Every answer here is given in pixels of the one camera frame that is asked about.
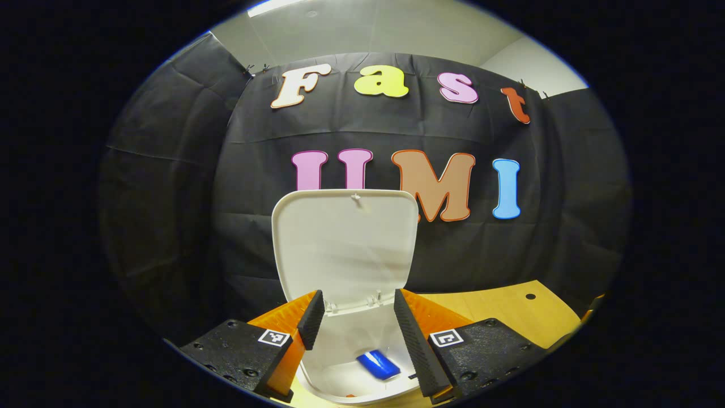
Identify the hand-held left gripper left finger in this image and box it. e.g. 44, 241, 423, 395
179, 289, 326, 404

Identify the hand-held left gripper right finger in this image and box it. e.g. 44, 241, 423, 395
393, 287, 548, 405

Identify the blue pop can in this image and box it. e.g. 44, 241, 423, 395
356, 350, 402, 381

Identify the white desktop garbage bin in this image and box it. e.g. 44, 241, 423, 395
271, 188, 423, 406

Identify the wooden desktop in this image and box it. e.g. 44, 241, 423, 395
272, 279, 584, 408

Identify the black backdrop cloth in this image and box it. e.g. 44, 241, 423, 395
96, 31, 632, 346

